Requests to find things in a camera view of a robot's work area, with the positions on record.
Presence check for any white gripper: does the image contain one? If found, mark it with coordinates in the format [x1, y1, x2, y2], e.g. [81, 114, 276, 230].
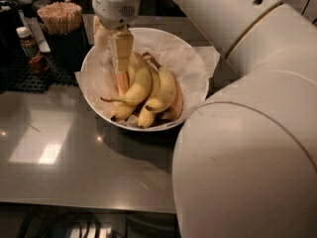
[92, 0, 140, 71]

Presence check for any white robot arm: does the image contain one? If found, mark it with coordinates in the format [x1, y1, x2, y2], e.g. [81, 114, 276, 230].
[172, 0, 317, 238]

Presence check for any orange banana back left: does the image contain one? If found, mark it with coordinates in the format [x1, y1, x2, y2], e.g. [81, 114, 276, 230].
[116, 71, 130, 96]

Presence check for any white bowl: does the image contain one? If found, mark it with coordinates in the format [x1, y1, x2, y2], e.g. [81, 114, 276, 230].
[80, 27, 210, 133]

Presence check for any orange banana right edge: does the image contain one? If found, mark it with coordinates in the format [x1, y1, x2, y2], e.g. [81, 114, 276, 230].
[160, 83, 183, 121]

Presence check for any black chopstick holder cup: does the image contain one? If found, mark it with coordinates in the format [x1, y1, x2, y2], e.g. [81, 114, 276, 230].
[46, 24, 90, 74]

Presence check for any bundle of wooden chopsticks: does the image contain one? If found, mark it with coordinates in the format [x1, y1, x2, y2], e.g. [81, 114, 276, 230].
[38, 2, 82, 35]

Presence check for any white flat utensil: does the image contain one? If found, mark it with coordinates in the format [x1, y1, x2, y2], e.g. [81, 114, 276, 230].
[18, 10, 51, 54]

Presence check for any small red-brown jar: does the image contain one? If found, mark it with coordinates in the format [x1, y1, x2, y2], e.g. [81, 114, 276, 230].
[29, 55, 50, 75]

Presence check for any dark lidded jar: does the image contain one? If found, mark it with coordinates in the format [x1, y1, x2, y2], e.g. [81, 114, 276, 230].
[32, 0, 52, 16]
[18, 0, 36, 18]

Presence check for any small white-capped sauce bottle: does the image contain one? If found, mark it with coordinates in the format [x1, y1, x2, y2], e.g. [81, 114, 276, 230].
[16, 27, 40, 58]

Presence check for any white paper liner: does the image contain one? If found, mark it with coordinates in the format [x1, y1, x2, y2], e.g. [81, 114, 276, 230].
[74, 26, 221, 128]

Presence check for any black grid mat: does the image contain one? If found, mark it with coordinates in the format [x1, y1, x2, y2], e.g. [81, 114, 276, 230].
[0, 48, 78, 93]

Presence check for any black container far left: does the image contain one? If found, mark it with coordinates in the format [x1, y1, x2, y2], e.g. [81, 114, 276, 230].
[0, 0, 22, 65]

